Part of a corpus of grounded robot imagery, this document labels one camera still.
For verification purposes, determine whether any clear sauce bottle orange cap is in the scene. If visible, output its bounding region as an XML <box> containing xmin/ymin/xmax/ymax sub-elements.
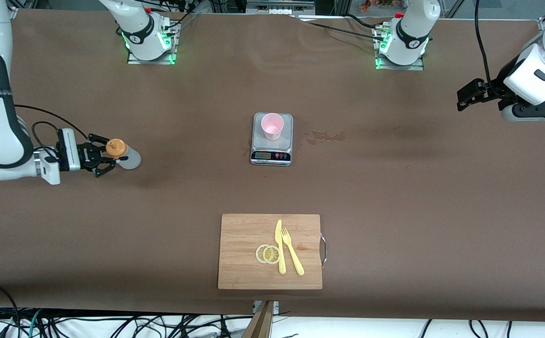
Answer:
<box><xmin>106</xmin><ymin>138</ymin><xmax>141</xmax><ymax>170</ymax></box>

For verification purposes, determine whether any pink plastic cup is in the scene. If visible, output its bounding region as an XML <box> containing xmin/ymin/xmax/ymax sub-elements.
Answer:
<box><xmin>261</xmin><ymin>113</ymin><xmax>285</xmax><ymax>141</ymax></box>

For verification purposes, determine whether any brown paper table cover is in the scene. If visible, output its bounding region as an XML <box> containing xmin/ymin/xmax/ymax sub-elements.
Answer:
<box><xmin>0</xmin><ymin>8</ymin><xmax>545</xmax><ymax>323</ymax></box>

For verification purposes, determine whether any wooden cutting board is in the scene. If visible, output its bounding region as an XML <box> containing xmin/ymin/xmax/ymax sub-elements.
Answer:
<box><xmin>218</xmin><ymin>214</ymin><xmax>327</xmax><ymax>290</ymax></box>

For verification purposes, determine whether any silver digital kitchen scale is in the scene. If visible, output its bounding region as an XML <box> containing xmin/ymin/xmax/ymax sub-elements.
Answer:
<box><xmin>250</xmin><ymin>112</ymin><xmax>294</xmax><ymax>166</ymax></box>

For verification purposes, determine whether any yellow plastic knife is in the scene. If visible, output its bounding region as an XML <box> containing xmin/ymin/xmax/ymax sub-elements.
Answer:
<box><xmin>275</xmin><ymin>219</ymin><xmax>287</xmax><ymax>275</ymax></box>

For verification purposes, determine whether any yellow plastic fork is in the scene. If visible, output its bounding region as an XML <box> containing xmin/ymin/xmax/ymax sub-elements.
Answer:
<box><xmin>281</xmin><ymin>227</ymin><xmax>305</xmax><ymax>277</ymax></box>

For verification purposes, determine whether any wooden beam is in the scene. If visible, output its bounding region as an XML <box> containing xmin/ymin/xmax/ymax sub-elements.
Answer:
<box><xmin>242</xmin><ymin>300</ymin><xmax>275</xmax><ymax>338</ymax></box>

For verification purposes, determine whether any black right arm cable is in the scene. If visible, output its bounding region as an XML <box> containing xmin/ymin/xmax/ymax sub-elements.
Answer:
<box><xmin>13</xmin><ymin>104</ymin><xmax>90</xmax><ymax>153</ymax></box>

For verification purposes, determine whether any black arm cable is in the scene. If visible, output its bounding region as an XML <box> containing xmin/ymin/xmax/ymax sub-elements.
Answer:
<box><xmin>13</xmin><ymin>104</ymin><xmax>90</xmax><ymax>153</ymax></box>
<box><xmin>475</xmin><ymin>0</ymin><xmax>494</xmax><ymax>86</ymax></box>

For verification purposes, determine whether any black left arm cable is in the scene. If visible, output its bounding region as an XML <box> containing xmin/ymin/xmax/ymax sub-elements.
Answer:
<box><xmin>475</xmin><ymin>0</ymin><xmax>494</xmax><ymax>86</ymax></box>

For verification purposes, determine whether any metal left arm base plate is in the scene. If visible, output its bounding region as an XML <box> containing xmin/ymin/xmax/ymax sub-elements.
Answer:
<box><xmin>375</xmin><ymin>26</ymin><xmax>425</xmax><ymax>71</ymax></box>

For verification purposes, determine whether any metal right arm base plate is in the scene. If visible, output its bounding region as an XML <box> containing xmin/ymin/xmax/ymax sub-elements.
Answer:
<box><xmin>127</xmin><ymin>19</ymin><xmax>178</xmax><ymax>65</ymax></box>

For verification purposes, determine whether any black cable at base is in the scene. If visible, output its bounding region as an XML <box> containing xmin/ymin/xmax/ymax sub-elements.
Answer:
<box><xmin>163</xmin><ymin>8</ymin><xmax>199</xmax><ymax>30</ymax></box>

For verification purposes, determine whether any black cable on table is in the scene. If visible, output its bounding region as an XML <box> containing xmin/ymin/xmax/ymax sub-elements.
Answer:
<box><xmin>291</xmin><ymin>14</ymin><xmax>387</xmax><ymax>42</ymax></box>

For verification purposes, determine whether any teal floor cable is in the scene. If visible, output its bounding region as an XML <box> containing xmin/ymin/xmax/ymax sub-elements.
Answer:
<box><xmin>27</xmin><ymin>309</ymin><xmax>43</xmax><ymax>338</ymax></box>

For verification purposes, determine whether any small metal bracket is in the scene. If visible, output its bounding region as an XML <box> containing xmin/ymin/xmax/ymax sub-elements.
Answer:
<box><xmin>253</xmin><ymin>300</ymin><xmax>280</xmax><ymax>314</ymax></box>

